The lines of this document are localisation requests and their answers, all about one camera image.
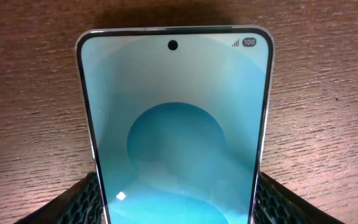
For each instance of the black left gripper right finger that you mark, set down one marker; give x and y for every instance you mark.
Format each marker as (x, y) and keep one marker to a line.
(276, 204)

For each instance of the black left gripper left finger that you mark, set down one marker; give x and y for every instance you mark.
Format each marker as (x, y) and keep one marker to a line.
(81, 203)

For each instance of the blue screen smartphone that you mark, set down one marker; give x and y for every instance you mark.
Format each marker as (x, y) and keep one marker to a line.
(176, 119)

